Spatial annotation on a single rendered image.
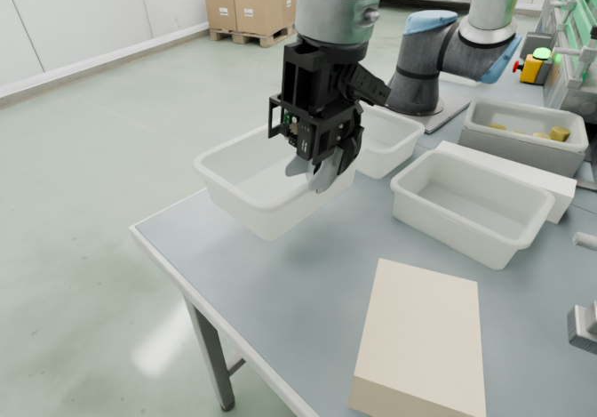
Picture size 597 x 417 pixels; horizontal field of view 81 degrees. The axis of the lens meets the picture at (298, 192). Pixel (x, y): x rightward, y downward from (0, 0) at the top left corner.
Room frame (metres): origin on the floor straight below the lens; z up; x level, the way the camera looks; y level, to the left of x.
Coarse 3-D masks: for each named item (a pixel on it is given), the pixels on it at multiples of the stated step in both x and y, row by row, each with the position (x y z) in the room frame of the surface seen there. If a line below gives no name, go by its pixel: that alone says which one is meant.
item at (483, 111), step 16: (480, 112) 0.79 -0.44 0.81; (496, 112) 0.78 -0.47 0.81; (512, 112) 0.76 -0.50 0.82; (528, 112) 0.75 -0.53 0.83; (544, 112) 0.74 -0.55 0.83; (560, 112) 0.72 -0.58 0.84; (480, 128) 0.65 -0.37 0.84; (512, 128) 0.76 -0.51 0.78; (528, 128) 0.74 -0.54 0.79; (544, 128) 0.73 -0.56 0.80; (576, 128) 0.66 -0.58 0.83; (544, 144) 0.60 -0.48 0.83; (560, 144) 0.58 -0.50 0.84; (576, 144) 0.61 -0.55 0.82
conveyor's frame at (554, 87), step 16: (544, 16) 1.99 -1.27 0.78; (560, 16) 1.49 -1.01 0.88; (544, 32) 1.69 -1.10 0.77; (560, 32) 1.25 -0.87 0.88; (560, 64) 0.98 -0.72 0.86; (560, 80) 0.88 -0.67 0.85; (544, 96) 1.00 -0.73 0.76; (560, 96) 0.80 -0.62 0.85; (592, 128) 0.80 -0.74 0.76; (592, 144) 0.72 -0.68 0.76
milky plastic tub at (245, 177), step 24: (240, 144) 0.49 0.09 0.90; (264, 144) 0.52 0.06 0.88; (288, 144) 0.56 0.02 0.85; (216, 168) 0.45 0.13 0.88; (240, 168) 0.48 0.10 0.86; (264, 168) 0.51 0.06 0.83; (216, 192) 0.40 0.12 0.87; (240, 192) 0.35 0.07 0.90; (264, 192) 0.44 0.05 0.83; (288, 192) 0.44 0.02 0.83; (312, 192) 0.39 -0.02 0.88; (336, 192) 0.43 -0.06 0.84; (240, 216) 0.37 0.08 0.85; (264, 216) 0.33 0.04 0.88; (288, 216) 0.35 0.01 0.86
